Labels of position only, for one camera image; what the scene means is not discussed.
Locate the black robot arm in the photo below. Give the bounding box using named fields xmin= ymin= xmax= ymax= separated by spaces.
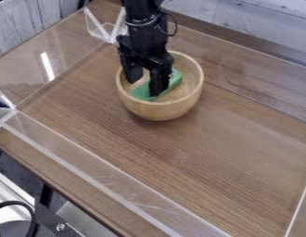
xmin=116 ymin=0 xmax=175 ymax=96

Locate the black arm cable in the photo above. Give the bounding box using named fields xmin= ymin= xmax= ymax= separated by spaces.
xmin=155 ymin=12 xmax=179 ymax=37

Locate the black table leg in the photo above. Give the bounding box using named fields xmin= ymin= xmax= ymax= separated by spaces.
xmin=40 ymin=184 xmax=53 ymax=207

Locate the black cable loop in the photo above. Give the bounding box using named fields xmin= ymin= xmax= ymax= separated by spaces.
xmin=0 ymin=200 xmax=40 ymax=237

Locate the brown wooden bowl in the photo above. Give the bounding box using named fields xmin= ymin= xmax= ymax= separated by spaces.
xmin=116 ymin=51 xmax=204 ymax=121

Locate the clear acrylic tray wall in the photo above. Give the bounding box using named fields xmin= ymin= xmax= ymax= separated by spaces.
xmin=0 ymin=0 xmax=306 ymax=237

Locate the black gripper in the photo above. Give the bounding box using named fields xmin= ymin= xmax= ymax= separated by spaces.
xmin=116 ymin=17 xmax=173 ymax=96

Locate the green rectangular block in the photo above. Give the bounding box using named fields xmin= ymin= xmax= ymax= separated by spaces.
xmin=129 ymin=68 xmax=183 ymax=102

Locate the clear acrylic corner bracket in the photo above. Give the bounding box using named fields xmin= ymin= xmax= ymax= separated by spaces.
xmin=82 ymin=7 xmax=127 ymax=44

